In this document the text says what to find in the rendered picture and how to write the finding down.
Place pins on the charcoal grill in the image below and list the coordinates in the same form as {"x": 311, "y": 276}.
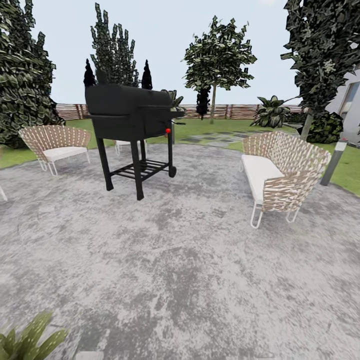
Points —
{"x": 130, "y": 114}

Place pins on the pot plant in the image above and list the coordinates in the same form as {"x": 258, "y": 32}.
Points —
{"x": 24, "y": 348}

